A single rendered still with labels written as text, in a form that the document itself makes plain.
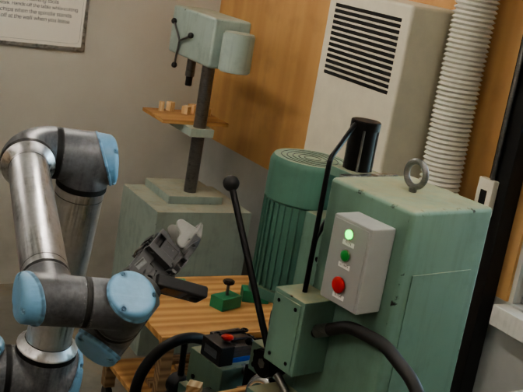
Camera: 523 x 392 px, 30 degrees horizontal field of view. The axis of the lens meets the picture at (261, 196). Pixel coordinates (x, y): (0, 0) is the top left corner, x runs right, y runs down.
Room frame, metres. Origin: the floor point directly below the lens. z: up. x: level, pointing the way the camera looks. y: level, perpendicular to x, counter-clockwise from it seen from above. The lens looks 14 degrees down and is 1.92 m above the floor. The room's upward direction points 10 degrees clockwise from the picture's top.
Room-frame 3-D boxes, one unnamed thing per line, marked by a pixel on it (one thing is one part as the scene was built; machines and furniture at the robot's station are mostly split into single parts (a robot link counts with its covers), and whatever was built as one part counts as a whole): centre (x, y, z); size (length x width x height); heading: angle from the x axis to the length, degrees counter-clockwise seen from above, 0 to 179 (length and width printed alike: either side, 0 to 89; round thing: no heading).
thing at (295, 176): (2.00, -0.09, 1.35); 0.18 x 0.18 x 0.31
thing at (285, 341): (1.74, -0.11, 1.22); 0.09 x 0.08 x 0.15; 40
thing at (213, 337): (2.16, 0.02, 0.99); 0.13 x 0.11 x 0.06; 130
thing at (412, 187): (1.77, -0.28, 1.55); 0.06 x 0.02 x 0.07; 40
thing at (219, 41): (4.41, 0.33, 0.79); 0.62 x 0.48 x 1.58; 31
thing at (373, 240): (1.66, -0.19, 1.40); 0.10 x 0.06 x 0.16; 40
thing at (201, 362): (2.16, 0.01, 0.91); 0.15 x 0.14 x 0.09; 130
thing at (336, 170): (1.89, -0.18, 1.53); 0.08 x 0.08 x 0.17; 40
